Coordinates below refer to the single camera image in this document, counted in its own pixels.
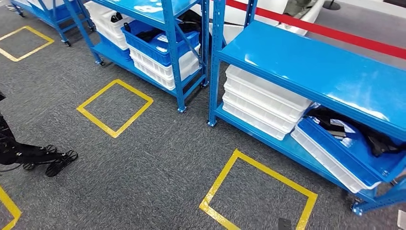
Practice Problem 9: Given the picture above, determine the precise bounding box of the black trim strip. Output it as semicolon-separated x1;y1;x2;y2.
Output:
136;28;163;44
306;106;406;158

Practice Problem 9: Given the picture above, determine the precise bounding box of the blue plastic crate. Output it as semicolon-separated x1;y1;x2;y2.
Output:
296;108;406;188
98;33;132;61
121;19;201;67

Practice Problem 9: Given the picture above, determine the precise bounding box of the black round floor base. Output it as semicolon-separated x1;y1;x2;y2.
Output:
323;0;341;11

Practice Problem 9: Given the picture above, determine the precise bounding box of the blue metal shelf rack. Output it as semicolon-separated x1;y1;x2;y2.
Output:
207;0;406;217
9;0;96;47
62;0;211;114

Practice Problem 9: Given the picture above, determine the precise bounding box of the black and grey humanoid robot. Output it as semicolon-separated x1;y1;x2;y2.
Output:
0;92;79;178

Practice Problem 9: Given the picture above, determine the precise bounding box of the white plastic crate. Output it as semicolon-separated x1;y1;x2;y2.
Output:
222;101;288;141
133;58;201;91
223;83;304;127
225;65;313;123
27;0;66;11
84;1;134;39
93;23;131;51
222;93;297;134
291;126;381;194
128;44;201;80

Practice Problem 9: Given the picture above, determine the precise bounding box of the white car body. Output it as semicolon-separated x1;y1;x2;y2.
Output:
190;0;326;45

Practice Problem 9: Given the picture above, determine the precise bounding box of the red barrier belt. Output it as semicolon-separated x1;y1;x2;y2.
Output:
226;0;406;60

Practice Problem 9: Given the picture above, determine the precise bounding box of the clear plastic bag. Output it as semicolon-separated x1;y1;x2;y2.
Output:
329;119;358;148

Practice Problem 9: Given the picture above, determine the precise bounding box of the yellow floor tape square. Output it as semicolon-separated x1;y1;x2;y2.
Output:
0;26;55;62
0;185;22;230

